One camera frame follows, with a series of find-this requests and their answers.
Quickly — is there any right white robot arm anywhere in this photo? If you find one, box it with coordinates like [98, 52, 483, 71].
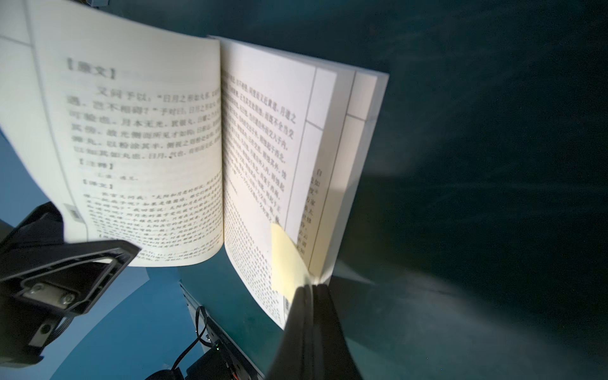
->
[148, 284, 362, 379]

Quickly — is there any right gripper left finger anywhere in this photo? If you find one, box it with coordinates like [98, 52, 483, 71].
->
[266, 285, 314, 379]

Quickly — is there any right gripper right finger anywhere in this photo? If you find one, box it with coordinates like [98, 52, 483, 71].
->
[312, 285, 363, 380]

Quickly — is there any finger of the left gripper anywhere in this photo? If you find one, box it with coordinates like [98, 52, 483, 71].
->
[1, 202, 140, 366]

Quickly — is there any yellow sticky note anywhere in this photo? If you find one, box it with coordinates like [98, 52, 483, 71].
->
[271, 223, 313, 303]

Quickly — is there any dark blue book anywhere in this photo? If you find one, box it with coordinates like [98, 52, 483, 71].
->
[1, 1, 389, 327]

